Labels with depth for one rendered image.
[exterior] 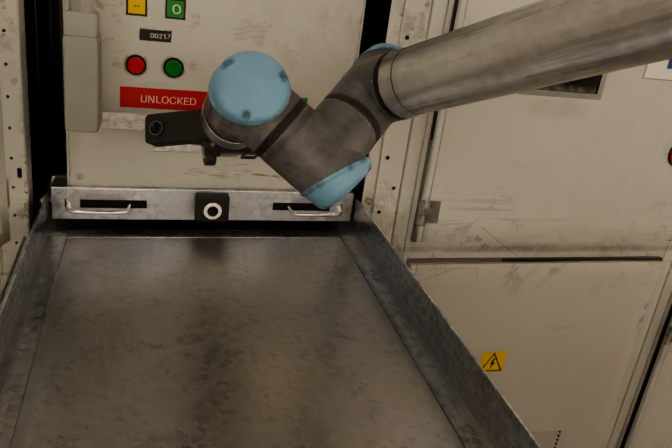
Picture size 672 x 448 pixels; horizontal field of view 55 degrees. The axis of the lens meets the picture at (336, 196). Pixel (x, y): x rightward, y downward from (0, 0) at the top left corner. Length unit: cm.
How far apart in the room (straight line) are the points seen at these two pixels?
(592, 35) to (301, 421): 52
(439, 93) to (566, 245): 79
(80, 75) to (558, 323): 110
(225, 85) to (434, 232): 64
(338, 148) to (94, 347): 41
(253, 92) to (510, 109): 62
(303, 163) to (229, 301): 31
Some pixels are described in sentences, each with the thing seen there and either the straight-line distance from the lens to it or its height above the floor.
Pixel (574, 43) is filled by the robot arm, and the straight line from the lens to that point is 64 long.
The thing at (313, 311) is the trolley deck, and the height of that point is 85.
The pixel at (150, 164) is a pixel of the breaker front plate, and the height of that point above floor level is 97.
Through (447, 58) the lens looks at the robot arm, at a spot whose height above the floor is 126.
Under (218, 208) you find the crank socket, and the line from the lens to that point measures 118.
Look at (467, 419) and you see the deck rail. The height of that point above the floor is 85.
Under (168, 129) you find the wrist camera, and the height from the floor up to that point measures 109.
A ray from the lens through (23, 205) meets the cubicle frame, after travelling 118.
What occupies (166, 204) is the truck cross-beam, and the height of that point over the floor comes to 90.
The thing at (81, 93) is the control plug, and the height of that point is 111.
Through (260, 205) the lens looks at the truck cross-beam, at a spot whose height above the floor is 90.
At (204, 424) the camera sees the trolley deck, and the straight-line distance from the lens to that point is 79.
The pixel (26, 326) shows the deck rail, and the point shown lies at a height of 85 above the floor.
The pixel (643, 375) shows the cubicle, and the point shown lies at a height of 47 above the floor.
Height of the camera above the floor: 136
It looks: 21 degrees down
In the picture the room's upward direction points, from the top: 8 degrees clockwise
